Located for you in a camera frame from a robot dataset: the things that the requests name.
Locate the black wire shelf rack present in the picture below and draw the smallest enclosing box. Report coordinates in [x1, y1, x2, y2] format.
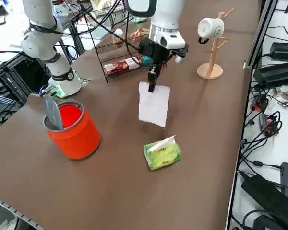
[80, 0, 168, 86]

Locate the green tissue pack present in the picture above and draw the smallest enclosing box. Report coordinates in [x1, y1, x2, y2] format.
[143, 141, 182, 172]

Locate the aluminium profile rail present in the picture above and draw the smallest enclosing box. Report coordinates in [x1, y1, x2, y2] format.
[243, 0, 279, 70]

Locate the orange round bin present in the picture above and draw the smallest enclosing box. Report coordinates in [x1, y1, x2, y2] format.
[46, 100, 102, 161]

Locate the red black connector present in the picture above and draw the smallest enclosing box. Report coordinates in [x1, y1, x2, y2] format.
[258, 112, 283, 138]
[251, 94, 269, 112]

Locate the red orange snack packet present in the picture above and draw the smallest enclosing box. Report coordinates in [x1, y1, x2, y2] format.
[130, 28, 151, 41]

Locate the teal packet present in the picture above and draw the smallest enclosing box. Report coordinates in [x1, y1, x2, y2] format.
[140, 54, 154, 66]

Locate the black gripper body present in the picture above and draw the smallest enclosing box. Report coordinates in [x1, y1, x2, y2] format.
[138, 38, 171, 65]

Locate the black power supply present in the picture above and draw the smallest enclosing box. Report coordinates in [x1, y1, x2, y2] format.
[269, 42, 288, 61]
[252, 61, 288, 87]

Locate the grey bin lid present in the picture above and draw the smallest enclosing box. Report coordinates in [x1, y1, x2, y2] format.
[42, 94, 64, 131]

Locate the white mug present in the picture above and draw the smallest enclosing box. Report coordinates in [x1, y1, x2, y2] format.
[197, 17, 225, 45]

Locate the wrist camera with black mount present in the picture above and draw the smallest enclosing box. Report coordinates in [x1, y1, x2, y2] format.
[169, 42, 191, 65]

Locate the wooden mug tree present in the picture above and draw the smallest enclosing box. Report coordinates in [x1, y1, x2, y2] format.
[196, 7, 236, 80]

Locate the red biscuit box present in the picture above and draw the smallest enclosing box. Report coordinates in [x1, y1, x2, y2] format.
[103, 57, 143, 77]

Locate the black metal frame cart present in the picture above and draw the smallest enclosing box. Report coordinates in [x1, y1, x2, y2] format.
[0, 51, 51, 106]

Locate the long white printed box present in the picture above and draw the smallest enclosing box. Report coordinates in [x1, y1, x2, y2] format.
[90, 0, 112, 10]

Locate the aluminium table edge rail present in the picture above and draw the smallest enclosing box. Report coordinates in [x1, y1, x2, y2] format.
[0, 193, 46, 230]

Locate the white tissue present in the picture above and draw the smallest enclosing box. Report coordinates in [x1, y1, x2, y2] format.
[147, 135, 177, 153]
[138, 81, 171, 127]

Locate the large black power adapter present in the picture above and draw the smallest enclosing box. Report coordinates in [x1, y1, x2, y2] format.
[241, 174, 288, 230]

